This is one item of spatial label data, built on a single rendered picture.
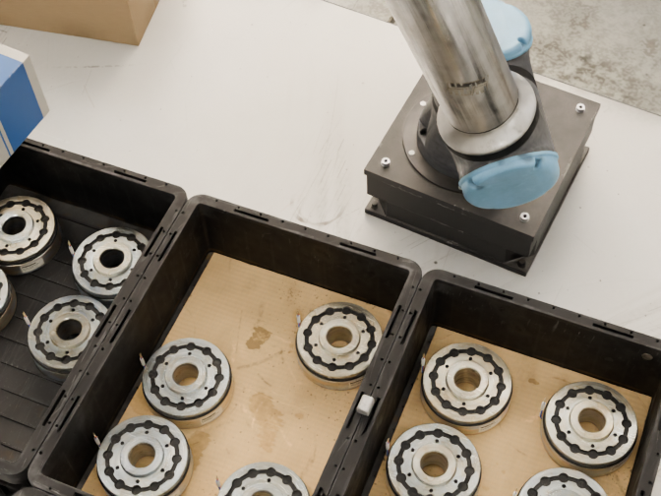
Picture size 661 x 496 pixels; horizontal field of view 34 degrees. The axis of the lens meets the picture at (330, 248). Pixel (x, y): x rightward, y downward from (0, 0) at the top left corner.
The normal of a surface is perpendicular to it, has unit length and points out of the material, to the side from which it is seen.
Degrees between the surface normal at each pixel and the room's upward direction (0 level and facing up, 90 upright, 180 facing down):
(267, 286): 0
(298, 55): 0
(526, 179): 100
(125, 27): 90
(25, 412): 0
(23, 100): 90
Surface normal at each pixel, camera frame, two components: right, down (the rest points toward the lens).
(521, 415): -0.04, -0.56
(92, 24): -0.23, 0.81
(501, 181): 0.16, 0.89
